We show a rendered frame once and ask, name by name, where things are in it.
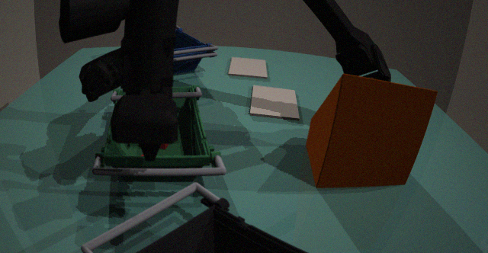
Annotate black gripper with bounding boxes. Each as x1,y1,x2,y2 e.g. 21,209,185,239
111,23,178,162

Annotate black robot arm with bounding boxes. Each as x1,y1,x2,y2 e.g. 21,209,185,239
59,0,391,102

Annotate green plastic tray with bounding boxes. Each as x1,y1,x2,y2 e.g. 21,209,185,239
95,98,222,182

